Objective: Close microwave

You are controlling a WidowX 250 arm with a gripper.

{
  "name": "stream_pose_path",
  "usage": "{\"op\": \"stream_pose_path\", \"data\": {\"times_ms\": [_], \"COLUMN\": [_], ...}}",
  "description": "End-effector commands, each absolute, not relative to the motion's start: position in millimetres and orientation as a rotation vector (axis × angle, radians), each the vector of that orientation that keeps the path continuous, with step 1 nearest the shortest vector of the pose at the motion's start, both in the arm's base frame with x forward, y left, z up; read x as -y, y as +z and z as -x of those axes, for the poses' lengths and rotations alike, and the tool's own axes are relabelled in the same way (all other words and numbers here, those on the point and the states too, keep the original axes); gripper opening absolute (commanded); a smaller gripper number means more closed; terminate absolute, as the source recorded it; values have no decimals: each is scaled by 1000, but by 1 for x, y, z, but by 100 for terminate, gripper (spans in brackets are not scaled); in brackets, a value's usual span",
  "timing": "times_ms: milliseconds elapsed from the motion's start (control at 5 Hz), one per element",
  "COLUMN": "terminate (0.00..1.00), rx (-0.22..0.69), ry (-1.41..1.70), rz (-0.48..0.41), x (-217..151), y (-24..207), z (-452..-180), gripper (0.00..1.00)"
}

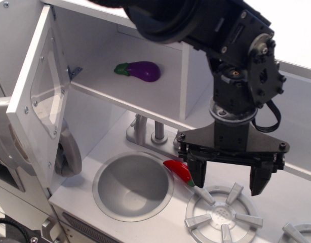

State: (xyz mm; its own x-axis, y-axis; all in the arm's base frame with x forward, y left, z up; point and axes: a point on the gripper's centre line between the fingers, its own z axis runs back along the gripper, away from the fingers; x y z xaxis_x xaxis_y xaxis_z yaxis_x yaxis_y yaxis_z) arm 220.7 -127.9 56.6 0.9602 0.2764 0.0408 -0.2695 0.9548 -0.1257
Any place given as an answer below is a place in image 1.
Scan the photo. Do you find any grey stove burner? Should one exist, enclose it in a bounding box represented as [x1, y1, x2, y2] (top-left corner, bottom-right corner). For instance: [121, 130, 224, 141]
[279, 222, 311, 243]
[184, 183, 263, 242]

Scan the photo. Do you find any round metal sink bowl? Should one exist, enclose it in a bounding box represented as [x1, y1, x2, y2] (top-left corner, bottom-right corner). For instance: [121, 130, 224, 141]
[92, 151, 174, 222]

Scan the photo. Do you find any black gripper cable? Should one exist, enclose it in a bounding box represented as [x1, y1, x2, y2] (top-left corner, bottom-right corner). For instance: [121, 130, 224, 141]
[252, 99, 282, 133]

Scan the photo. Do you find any white microwave door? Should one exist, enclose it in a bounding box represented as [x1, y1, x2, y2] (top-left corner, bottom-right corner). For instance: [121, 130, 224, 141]
[7, 5, 70, 187]

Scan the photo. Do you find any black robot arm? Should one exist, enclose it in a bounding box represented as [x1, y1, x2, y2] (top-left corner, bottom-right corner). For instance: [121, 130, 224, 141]
[98, 1, 289, 196]

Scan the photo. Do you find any grey toy faucet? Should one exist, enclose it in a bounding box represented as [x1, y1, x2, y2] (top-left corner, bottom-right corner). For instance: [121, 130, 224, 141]
[126, 114, 182, 161]

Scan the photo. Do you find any grey toy telephone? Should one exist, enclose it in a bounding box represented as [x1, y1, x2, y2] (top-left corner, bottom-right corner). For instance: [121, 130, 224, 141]
[55, 119, 82, 178]

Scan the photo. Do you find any red toy chili pepper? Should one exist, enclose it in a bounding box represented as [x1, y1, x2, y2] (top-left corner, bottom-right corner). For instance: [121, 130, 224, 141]
[163, 160, 195, 187]

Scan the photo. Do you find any purple toy eggplant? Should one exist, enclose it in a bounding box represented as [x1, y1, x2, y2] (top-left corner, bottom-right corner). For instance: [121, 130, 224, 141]
[114, 61, 161, 82]

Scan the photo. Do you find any grey fridge door handle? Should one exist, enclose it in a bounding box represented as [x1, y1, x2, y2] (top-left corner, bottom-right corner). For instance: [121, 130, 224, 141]
[0, 97, 36, 176]

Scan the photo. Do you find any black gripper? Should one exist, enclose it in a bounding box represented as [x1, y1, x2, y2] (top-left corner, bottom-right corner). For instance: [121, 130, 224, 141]
[176, 122, 290, 196]

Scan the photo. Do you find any white toy kitchen cabinet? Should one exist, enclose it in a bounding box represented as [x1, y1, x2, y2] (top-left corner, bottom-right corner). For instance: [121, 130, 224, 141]
[0, 1, 311, 242]

